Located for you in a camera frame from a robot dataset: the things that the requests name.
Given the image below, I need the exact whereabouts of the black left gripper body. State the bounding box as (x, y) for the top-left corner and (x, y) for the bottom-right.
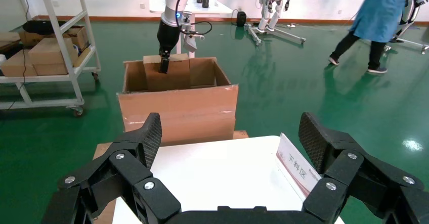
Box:
(156, 19), (182, 59)

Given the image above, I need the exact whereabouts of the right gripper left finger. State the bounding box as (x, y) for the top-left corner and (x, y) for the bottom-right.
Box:
(40, 112), (182, 224)

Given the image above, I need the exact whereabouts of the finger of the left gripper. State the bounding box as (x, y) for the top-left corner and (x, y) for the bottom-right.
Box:
(159, 55), (170, 74)

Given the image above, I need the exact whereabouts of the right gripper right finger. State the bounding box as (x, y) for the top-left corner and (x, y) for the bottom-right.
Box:
(298, 112), (429, 224)

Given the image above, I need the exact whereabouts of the small cardboard box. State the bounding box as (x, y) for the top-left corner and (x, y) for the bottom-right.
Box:
(143, 53), (191, 92)

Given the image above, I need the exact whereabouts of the large cardboard box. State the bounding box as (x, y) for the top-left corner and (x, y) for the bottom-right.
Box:
(117, 56), (239, 146)

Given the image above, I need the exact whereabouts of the flat cardboard sheet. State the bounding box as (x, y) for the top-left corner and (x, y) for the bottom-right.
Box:
(78, 47), (94, 68)

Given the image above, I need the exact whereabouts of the acrylic sign with red print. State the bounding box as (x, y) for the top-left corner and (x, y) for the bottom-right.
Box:
(276, 132), (322, 198)

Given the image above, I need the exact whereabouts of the white workbench table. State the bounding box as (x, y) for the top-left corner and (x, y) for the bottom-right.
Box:
(148, 0), (234, 59)

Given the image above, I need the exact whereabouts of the brown stored carton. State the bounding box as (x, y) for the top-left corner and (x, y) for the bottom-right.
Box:
(28, 37), (79, 66)
(2, 50), (38, 77)
(19, 30), (46, 47)
(63, 26), (91, 52)
(34, 63), (69, 76)

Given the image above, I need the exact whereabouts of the white wheeled shelf cart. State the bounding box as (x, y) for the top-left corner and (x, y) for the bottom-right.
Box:
(0, 0), (103, 118)

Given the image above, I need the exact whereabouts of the black bag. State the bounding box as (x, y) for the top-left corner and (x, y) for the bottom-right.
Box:
(23, 20), (68, 35)

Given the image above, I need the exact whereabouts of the person in blue coat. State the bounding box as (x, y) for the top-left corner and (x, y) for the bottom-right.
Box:
(327, 0), (424, 75)

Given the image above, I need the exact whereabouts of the black and white humanoid robot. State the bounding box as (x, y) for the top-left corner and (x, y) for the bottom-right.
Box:
(395, 0), (429, 44)

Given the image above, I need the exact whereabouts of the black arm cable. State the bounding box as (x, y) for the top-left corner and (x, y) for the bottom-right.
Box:
(33, 0), (213, 35)

